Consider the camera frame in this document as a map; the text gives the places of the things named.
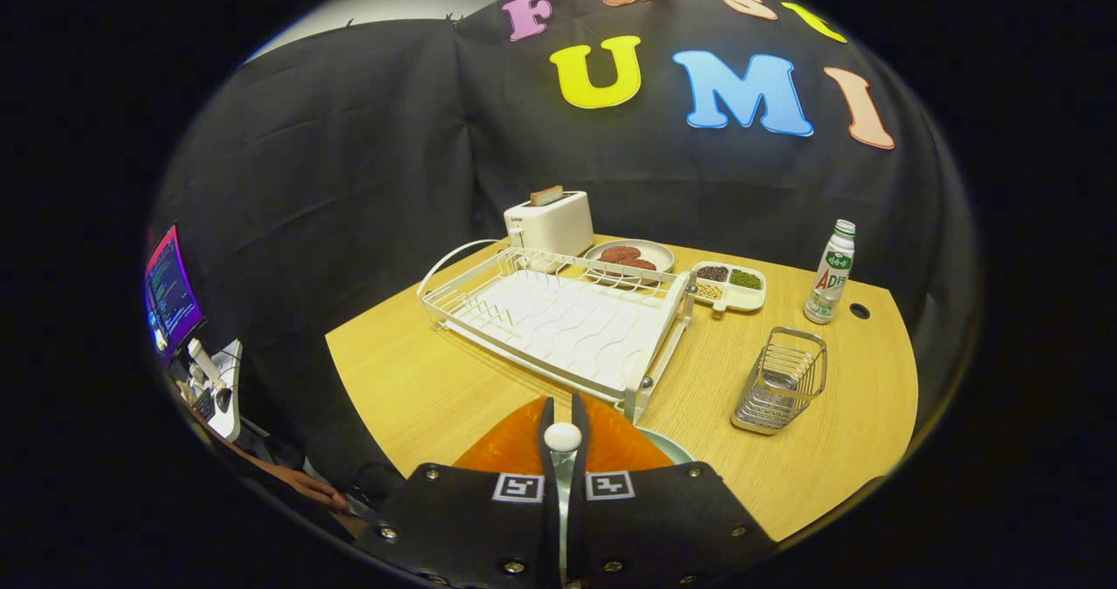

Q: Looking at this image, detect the white toaster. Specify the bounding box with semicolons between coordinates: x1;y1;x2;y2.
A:
504;191;595;258

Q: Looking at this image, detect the white wire dish rack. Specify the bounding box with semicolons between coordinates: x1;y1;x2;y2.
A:
416;238;696;424

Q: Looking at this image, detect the black backdrop cloth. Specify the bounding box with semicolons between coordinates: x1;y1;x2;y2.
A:
148;0;983;520

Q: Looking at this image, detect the pale green plate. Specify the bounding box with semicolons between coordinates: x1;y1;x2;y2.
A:
635;426;696;466

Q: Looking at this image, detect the computer monitor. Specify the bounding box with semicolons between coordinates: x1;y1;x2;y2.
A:
144;223;207;365

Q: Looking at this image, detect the beige round plate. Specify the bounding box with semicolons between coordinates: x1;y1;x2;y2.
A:
583;239;675;286

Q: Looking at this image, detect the metal spoon with white knob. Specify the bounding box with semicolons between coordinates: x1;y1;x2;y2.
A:
543;422;583;586

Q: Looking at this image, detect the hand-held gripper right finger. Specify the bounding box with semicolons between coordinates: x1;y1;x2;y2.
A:
572;393;778;589

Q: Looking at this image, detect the metal wire basket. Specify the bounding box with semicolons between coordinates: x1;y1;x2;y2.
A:
731;326;828;435

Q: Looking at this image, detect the white bottle with green label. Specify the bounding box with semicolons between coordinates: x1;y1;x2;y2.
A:
804;219;857;325

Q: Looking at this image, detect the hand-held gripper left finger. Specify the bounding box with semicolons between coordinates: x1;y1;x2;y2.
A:
353;395;559;589

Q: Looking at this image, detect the white divided snack tray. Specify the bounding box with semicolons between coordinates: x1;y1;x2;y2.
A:
689;261;767;314

